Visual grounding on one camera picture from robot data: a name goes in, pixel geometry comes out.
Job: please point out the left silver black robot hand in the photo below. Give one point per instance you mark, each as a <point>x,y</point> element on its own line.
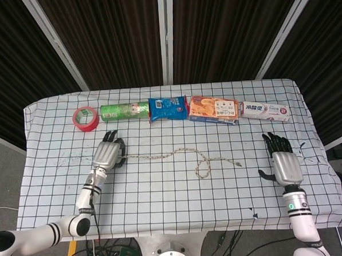
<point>105,154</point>

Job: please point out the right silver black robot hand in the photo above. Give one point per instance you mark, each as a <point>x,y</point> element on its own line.
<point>286,167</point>

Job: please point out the silver robot base flange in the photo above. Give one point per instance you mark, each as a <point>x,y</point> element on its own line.
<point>168,248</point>

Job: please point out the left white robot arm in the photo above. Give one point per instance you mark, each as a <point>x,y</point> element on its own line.
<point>85,192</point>

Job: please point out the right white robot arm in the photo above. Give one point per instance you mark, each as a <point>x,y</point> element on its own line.
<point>302,221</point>

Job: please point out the red tape roll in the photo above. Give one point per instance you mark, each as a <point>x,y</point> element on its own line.
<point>86,127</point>

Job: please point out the green chips can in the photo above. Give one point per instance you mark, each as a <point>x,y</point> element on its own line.
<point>121,112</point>

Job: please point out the white toothpaste box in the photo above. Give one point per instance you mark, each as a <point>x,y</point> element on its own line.
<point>262,110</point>

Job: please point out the white black grid tablecloth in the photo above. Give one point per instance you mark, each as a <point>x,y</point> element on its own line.
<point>163,197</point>

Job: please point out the blue cookie packet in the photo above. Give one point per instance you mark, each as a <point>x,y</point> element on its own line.
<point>167,109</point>

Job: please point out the green circuit board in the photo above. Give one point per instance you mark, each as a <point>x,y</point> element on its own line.
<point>127,252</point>

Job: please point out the orange cracker box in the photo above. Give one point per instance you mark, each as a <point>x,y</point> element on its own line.
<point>204,107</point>

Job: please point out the yellow floor tape strip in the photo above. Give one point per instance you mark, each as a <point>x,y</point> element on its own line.
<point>72,250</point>

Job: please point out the dark brown partition panel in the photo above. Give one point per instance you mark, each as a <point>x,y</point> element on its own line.
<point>13,70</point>
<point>327,53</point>
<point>111,36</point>
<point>220,30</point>

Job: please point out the white low partition rail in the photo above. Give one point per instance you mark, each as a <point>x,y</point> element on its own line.
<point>5,142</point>
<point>341,142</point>

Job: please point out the white slanted partition post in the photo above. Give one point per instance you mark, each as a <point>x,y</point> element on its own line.
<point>54,42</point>
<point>286,27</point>

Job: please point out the white upright partition post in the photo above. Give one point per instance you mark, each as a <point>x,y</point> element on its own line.
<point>166,33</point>

